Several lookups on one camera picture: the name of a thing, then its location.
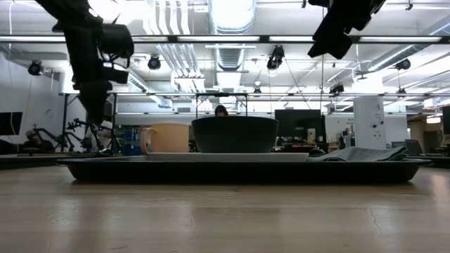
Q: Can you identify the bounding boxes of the small black gantry frame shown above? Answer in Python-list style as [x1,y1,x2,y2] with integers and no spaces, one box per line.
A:
[195,92,249,120]

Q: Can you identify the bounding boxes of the black wall screen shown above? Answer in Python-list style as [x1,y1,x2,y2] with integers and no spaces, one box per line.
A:
[0,111,24,136]

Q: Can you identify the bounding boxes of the tall black stand frame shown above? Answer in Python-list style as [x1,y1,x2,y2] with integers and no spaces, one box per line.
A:
[60,91,119,155]

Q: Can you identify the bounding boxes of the black rectangular tray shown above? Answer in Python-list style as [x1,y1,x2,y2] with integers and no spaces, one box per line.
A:
[56,154,433,185]

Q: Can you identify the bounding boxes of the silver ventilation duct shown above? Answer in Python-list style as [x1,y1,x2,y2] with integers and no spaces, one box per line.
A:
[207,0,257,89]

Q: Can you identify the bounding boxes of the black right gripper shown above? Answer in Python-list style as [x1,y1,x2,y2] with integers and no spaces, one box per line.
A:
[307,0,387,60]

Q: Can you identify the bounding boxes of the thin hanging cable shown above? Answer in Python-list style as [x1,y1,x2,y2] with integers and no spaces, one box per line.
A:
[320,58,326,112]

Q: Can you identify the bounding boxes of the gray cloth napkin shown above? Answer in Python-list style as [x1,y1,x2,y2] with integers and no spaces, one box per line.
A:
[309,145,409,162]

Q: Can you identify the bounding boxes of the white round plate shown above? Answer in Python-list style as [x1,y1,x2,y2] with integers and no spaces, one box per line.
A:
[146,151,310,163]

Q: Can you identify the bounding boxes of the black computer monitor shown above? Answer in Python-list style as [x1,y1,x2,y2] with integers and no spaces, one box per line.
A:
[274,109,327,141]

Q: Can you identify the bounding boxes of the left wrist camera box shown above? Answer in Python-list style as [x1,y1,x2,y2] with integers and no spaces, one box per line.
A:
[100,23,135,85]

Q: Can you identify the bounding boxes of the background black robot arms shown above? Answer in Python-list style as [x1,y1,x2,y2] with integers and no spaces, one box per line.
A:
[33,119,106,152]

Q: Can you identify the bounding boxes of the white pillar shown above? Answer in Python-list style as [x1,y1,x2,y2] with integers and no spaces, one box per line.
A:
[353,96,387,150]

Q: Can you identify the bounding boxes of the orange mug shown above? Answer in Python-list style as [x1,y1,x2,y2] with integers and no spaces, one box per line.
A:
[139,122,191,155]

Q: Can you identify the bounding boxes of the black bowl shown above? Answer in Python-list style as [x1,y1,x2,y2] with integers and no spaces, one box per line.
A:
[191,115,280,154]

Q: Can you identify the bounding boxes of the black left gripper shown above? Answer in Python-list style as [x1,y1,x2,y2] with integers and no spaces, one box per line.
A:
[64,23,114,125]

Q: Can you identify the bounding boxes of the overhead light bar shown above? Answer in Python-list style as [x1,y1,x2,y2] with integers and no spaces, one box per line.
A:
[0,34,450,45]

